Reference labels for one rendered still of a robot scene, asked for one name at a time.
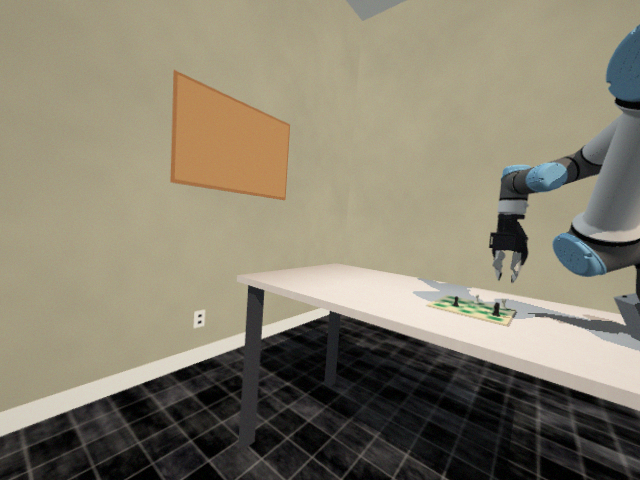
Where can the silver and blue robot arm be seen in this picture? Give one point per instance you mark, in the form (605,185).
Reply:
(613,211)

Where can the green and cream chessboard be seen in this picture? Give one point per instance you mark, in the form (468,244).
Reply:
(482,311)

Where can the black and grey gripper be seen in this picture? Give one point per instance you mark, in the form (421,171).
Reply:
(508,242)

